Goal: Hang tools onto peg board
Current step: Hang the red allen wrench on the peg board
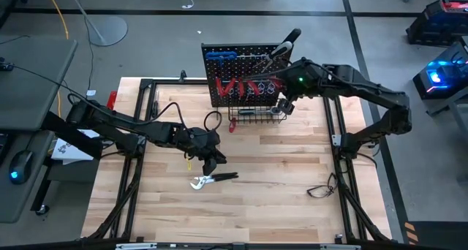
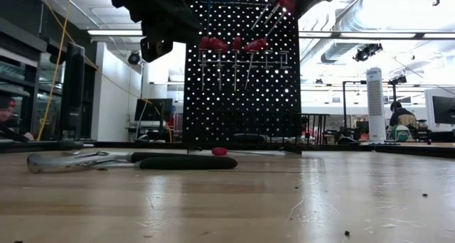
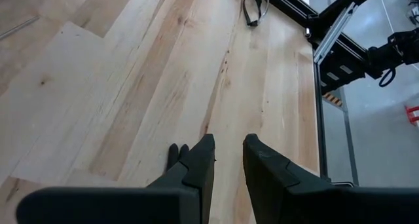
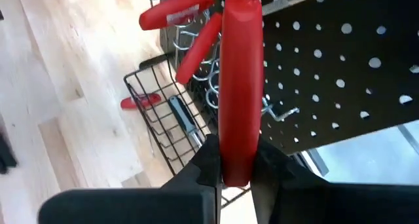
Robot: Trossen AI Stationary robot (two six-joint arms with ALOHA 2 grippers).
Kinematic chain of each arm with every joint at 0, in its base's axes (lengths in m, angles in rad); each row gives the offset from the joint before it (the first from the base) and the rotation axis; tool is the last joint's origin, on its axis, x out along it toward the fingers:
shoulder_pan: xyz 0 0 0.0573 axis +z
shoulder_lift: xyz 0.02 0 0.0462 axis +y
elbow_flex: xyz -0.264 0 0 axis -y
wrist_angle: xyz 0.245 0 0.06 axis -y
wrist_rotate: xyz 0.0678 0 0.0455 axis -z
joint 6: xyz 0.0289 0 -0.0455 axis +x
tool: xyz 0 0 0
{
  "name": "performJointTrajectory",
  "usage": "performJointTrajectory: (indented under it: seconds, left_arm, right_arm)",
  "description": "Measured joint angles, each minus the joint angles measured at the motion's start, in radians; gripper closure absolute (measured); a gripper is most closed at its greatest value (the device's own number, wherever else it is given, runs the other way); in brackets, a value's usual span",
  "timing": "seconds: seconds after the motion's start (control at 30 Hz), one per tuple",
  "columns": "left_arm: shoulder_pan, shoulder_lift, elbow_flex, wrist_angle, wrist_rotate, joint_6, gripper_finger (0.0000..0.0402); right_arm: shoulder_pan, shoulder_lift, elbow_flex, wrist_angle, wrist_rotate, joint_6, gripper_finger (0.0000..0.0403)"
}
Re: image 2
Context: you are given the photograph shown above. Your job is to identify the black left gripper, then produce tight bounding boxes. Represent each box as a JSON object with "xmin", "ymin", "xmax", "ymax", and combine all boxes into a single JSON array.
[{"xmin": 141, "ymin": 6, "xmax": 204, "ymax": 43}]

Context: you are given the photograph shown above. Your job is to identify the black pegboard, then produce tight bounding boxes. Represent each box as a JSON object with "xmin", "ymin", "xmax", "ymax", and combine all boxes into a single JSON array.
[{"xmin": 183, "ymin": 0, "xmax": 303, "ymax": 148}]

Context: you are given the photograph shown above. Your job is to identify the black-handled slip-joint pliers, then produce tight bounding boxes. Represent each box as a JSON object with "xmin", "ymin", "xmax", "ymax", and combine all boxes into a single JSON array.
[{"xmin": 26, "ymin": 150, "xmax": 239, "ymax": 175}]

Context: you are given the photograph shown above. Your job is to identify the long ceiling light bar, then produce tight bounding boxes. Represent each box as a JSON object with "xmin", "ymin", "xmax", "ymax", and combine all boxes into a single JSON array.
[
  {"xmin": 87, "ymin": 29, "xmax": 143, "ymax": 37},
  {"xmin": 299, "ymin": 31, "xmax": 455, "ymax": 39}
]

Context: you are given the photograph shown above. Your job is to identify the chrome hook rack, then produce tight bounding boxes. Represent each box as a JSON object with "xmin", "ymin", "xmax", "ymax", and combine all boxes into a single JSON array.
[{"xmin": 209, "ymin": 0, "xmax": 271, "ymax": 8}]

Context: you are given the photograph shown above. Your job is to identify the black ceiling spotlight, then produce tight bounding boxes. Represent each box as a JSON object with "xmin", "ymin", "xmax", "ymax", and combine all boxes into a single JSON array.
[{"xmin": 353, "ymin": 43, "xmax": 384, "ymax": 63}]

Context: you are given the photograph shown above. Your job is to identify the dark computer monitor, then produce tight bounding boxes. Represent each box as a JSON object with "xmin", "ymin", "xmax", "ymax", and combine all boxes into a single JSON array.
[
  {"xmin": 134, "ymin": 97, "xmax": 174, "ymax": 122},
  {"xmin": 432, "ymin": 95, "xmax": 455, "ymax": 126}
]

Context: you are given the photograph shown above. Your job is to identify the black pipe stand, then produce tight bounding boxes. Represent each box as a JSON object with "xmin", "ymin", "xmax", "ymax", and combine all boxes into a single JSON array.
[{"xmin": 341, "ymin": 80, "xmax": 368, "ymax": 141}]

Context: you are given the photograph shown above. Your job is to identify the tall black column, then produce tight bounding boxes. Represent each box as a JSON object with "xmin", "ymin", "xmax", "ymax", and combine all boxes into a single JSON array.
[{"xmin": 59, "ymin": 42, "xmax": 86, "ymax": 139}]

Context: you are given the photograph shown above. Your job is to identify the black light stand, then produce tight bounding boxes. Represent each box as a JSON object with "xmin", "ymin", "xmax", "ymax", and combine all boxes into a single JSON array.
[{"xmin": 387, "ymin": 74, "xmax": 409, "ymax": 127}]

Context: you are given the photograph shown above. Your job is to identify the white tower fan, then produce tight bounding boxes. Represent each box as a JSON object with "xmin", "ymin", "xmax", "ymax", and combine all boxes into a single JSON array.
[{"xmin": 365, "ymin": 67, "xmax": 387, "ymax": 143}]

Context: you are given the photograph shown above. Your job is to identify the small black screwdriver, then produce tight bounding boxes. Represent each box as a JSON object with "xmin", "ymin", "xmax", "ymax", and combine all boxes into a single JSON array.
[{"xmin": 56, "ymin": 139, "xmax": 95, "ymax": 150}]

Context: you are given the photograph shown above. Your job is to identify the dark glass shelving cabinet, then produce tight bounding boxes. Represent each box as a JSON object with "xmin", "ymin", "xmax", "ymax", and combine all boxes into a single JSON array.
[{"xmin": 0, "ymin": 17, "xmax": 42, "ymax": 141}]

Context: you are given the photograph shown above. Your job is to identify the green and white object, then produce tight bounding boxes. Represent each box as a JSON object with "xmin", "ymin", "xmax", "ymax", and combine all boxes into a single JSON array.
[{"xmin": 389, "ymin": 124, "xmax": 412, "ymax": 143}]

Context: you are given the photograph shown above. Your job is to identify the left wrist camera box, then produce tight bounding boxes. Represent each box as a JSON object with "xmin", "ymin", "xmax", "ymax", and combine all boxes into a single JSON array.
[{"xmin": 139, "ymin": 36, "xmax": 174, "ymax": 64}]

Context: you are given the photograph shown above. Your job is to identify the round black wall camera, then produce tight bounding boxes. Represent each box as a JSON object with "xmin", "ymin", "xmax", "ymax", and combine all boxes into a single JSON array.
[{"xmin": 127, "ymin": 50, "xmax": 142, "ymax": 66}]

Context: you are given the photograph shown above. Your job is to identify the chrome ring tool holder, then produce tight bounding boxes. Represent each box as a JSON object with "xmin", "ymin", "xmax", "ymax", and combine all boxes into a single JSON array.
[{"xmin": 198, "ymin": 49, "xmax": 291, "ymax": 70}]

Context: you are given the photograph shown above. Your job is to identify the black metal table frame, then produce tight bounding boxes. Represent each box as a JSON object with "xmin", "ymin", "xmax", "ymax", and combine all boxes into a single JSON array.
[{"xmin": 0, "ymin": 139, "xmax": 455, "ymax": 158}]

